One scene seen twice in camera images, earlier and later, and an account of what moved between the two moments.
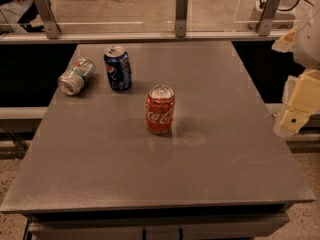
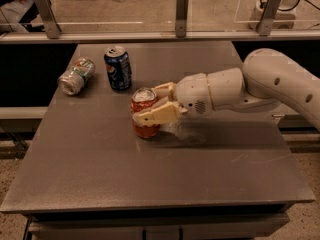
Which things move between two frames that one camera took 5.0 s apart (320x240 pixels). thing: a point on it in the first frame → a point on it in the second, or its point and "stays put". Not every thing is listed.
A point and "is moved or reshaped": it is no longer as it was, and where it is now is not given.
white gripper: x=308 y=47 → x=192 y=94
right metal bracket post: x=270 y=12 stays put
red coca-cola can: x=160 y=109 is moved or reshaped
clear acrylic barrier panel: x=152 y=7 stays put
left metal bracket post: x=49 y=19 stays put
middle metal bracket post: x=181 y=13 stays put
